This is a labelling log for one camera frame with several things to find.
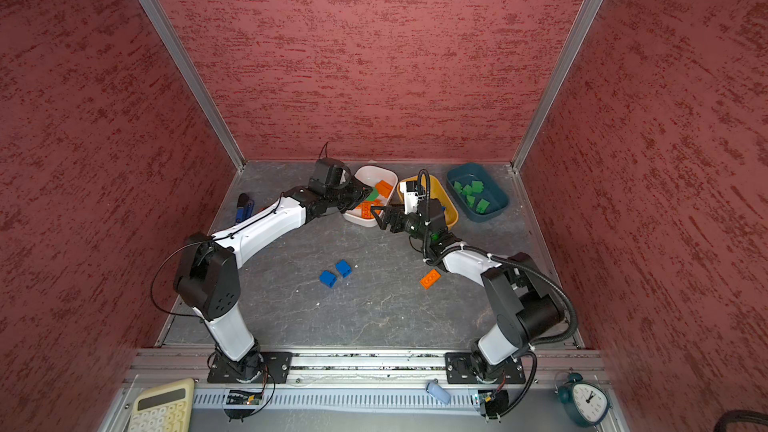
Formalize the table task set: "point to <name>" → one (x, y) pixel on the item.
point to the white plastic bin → (371, 175)
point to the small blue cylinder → (436, 390)
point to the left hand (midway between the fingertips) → (372, 196)
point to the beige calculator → (164, 407)
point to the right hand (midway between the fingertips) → (378, 212)
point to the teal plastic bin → (494, 191)
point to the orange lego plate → (384, 188)
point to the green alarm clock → (585, 402)
